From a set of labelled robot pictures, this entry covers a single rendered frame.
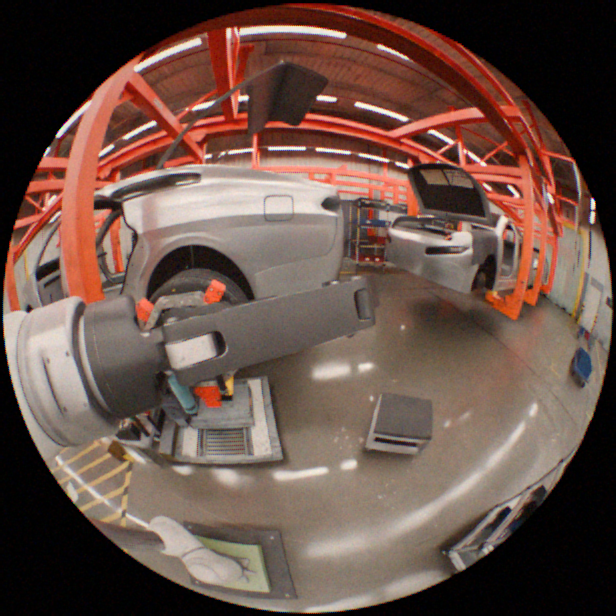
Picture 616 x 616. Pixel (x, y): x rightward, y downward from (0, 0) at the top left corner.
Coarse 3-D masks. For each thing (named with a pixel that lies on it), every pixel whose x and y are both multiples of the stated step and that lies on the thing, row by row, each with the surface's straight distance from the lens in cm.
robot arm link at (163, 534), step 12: (108, 528) 80; (120, 528) 84; (132, 528) 89; (156, 528) 94; (168, 528) 96; (180, 528) 100; (120, 540) 81; (132, 540) 84; (144, 540) 87; (156, 540) 90; (168, 540) 92; (180, 540) 94; (192, 540) 98; (168, 552) 95; (180, 552) 96
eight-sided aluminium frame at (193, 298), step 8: (168, 296) 103; (176, 296) 101; (184, 296) 97; (192, 296) 94; (200, 296) 94; (160, 304) 101; (168, 304) 100; (176, 304) 98; (184, 304) 96; (192, 304) 95; (200, 304) 94; (152, 312) 105; (160, 312) 108; (152, 320) 108; (144, 328) 113; (224, 376) 116; (200, 384) 124; (208, 384) 123; (216, 384) 122
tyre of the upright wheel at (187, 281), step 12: (180, 276) 110; (192, 276) 106; (204, 276) 107; (216, 276) 112; (168, 288) 106; (180, 288) 104; (192, 288) 102; (204, 288) 100; (228, 288) 106; (156, 300) 111; (228, 300) 100; (240, 300) 107; (144, 324) 123
